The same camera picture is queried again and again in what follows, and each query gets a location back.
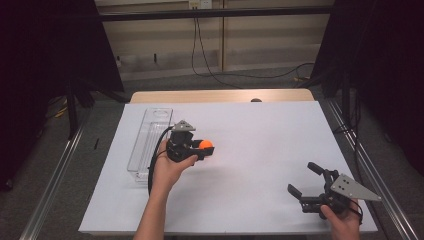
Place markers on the small black table knob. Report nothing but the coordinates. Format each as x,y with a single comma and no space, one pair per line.
256,100

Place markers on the black horizontal bar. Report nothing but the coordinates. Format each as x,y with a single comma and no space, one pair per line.
216,13

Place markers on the aluminium floor rail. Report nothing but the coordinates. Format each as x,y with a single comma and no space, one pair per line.
53,186
376,176

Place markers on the small black floor strip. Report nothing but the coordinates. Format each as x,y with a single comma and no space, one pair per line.
96,143

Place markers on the person's right hand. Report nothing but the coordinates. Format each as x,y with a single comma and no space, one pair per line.
345,228

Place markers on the person's left hand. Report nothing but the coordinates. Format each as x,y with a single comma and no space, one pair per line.
166,173

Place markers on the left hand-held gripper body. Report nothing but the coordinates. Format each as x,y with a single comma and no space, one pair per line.
178,146

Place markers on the long wooden counter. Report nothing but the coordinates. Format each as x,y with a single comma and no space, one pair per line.
266,36

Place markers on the light wooden table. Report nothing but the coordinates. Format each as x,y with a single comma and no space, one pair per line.
220,96

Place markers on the white wall socket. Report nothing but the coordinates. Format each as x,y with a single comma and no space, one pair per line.
200,4

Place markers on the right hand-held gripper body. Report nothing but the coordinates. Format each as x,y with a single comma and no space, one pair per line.
333,200

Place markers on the orange ball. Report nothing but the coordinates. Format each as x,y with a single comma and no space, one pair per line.
206,143

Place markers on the black curtain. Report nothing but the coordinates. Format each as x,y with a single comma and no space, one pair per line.
43,50
383,50

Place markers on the clear plastic container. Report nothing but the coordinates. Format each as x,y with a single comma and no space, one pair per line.
146,146

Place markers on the black metal stand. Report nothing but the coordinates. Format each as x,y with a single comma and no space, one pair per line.
71,110
345,96

